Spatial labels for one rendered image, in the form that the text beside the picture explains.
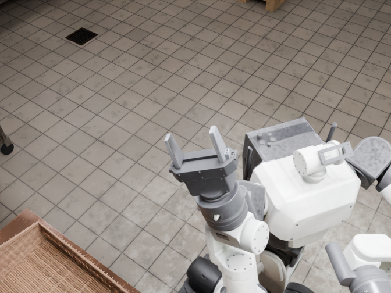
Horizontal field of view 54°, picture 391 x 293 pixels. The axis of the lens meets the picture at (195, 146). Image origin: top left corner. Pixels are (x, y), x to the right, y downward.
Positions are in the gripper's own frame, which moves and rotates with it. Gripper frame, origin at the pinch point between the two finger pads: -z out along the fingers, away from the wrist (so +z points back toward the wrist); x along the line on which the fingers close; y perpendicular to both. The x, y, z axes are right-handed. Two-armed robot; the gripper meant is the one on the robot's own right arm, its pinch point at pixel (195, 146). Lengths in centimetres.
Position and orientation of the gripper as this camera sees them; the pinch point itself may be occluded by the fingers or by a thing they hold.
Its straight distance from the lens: 65.8
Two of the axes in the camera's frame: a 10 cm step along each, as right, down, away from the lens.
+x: 9.2, -1.5, -3.8
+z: 3.5, 7.5, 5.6
